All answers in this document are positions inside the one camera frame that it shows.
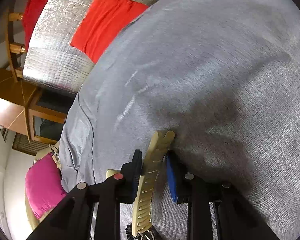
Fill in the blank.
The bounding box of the red pillow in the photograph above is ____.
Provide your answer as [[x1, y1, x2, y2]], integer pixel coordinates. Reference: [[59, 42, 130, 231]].
[[70, 0, 148, 63]]

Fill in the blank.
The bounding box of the red cloth on railing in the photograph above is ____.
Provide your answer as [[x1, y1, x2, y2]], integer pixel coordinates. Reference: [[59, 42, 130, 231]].
[[22, 0, 48, 50]]

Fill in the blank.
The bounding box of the silver foil insulation mat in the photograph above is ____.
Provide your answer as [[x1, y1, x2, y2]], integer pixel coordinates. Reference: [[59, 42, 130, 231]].
[[23, 0, 157, 94]]

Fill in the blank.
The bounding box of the magenta pillow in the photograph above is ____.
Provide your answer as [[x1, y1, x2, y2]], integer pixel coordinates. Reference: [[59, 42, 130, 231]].
[[25, 153, 66, 219]]

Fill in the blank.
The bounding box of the beige leather sofa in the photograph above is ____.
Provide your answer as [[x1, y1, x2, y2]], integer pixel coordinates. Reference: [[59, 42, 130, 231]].
[[25, 142, 64, 230]]

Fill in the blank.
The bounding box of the cream plastic hair claw clip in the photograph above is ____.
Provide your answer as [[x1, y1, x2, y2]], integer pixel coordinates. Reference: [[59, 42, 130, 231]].
[[120, 131, 175, 239]]

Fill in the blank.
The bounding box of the grey bed blanket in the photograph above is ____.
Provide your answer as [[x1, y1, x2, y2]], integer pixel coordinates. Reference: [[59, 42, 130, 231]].
[[59, 0, 300, 239]]

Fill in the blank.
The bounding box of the wooden stair railing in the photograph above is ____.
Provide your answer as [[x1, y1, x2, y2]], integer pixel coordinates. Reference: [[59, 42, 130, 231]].
[[5, 4, 26, 82]]

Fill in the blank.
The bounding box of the black scrunchie hair tie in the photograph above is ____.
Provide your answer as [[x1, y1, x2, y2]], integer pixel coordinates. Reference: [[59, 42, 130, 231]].
[[124, 223, 163, 240]]

